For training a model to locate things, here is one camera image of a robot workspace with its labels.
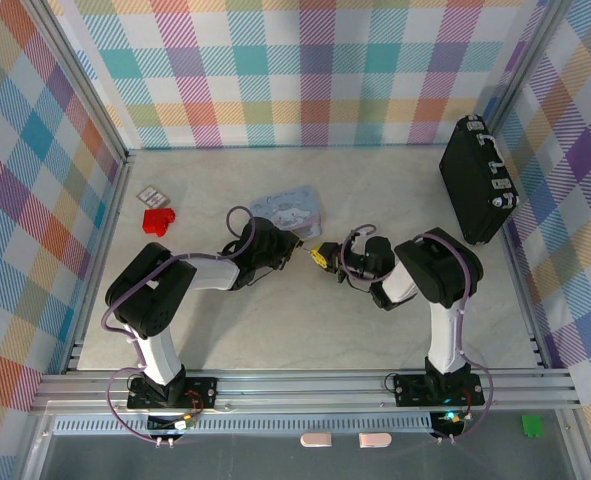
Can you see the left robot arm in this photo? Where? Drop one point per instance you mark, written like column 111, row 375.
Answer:
column 150, row 295

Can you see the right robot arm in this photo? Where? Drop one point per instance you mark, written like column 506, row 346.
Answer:
column 440, row 270

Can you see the red plastic block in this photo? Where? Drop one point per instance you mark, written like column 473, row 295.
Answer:
column 157, row 222

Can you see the black briefcase silver latches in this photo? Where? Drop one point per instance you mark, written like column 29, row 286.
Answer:
column 470, row 185

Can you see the small picture card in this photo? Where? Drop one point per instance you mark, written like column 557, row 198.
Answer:
column 152, row 196

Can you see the pink rounded pad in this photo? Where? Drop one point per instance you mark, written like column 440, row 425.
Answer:
column 375, row 440
column 315, row 440

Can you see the green plastic piece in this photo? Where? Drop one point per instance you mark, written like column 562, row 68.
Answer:
column 531, row 426

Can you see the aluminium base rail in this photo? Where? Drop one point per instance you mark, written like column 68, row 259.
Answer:
column 300, row 390

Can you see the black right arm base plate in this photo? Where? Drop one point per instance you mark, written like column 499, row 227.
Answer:
column 410, row 390

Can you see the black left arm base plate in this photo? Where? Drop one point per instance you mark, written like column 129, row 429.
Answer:
column 202, row 392

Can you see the aluminium corner post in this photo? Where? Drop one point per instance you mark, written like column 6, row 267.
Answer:
column 82, row 85
column 525, row 65

